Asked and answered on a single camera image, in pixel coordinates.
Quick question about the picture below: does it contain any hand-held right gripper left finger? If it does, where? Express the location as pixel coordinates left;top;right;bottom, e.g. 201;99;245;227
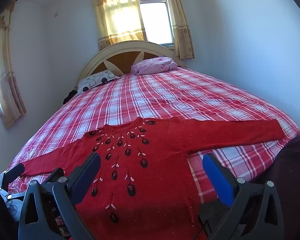
18;152;101;240

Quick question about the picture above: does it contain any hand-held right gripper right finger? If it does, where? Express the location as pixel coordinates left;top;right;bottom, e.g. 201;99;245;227
202;153;285;240

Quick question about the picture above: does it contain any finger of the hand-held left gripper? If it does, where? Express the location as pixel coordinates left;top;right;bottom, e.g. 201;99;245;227
0;163;25;190
41;167;65;188

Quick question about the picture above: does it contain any red knitted sweater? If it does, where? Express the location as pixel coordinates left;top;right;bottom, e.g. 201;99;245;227
21;117;286;240

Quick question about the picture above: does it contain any person's dark clothing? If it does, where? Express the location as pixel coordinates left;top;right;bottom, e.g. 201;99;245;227
275;135;300;240

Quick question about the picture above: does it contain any dark object beside bed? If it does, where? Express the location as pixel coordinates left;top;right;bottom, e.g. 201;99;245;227
63;89;77;105

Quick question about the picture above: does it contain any red plaid bed sheet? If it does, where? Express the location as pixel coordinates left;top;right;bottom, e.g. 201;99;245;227
7;66;300;240

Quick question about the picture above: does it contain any long beige side curtain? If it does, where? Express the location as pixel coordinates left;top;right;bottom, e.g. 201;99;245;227
0;0;27;128

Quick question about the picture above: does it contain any white patterned pillow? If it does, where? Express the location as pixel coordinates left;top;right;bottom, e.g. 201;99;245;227
76;69;120;95

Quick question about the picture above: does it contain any cream and wood headboard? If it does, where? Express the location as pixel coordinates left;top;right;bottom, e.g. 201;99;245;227
79;40;186;80

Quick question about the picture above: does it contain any pink floral pillow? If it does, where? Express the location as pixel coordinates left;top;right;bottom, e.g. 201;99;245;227
131;57;178;75

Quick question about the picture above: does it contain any narrow yellow window curtain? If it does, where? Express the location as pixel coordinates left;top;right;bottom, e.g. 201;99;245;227
161;0;195;60

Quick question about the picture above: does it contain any wide yellow window curtain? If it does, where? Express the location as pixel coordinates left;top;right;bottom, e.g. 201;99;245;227
91;0;148;51

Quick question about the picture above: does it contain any window behind headboard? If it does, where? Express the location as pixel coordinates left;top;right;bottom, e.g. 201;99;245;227
135;0;175;46

